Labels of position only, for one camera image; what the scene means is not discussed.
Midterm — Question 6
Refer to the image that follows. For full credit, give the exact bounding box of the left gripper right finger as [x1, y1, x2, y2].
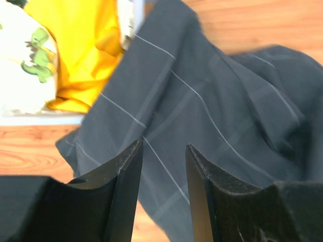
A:
[186, 145, 322, 241]

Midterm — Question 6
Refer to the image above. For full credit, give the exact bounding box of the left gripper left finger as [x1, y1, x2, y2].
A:
[1, 140, 143, 242]

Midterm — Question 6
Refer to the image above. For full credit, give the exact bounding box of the dark grey checked pillowcase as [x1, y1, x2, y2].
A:
[56, 1, 322, 241]

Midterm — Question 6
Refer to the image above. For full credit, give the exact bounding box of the translucent plastic bin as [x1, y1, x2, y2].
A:
[1, 1, 145, 126]

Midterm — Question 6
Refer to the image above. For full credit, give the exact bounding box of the white patterned cloth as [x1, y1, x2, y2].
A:
[1, 1, 58, 115]

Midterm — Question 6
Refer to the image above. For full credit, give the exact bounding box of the yellow cloth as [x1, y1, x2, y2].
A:
[24, 0, 123, 113]

